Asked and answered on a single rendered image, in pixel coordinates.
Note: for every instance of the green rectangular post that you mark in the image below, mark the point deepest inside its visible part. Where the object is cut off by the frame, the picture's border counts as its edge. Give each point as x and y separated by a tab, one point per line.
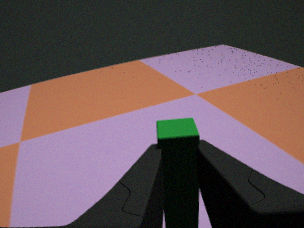
178	138

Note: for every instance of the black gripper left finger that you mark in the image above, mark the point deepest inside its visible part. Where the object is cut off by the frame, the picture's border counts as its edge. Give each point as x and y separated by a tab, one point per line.
136	201

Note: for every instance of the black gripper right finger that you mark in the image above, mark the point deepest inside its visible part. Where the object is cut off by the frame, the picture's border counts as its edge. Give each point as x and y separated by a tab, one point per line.
236	196

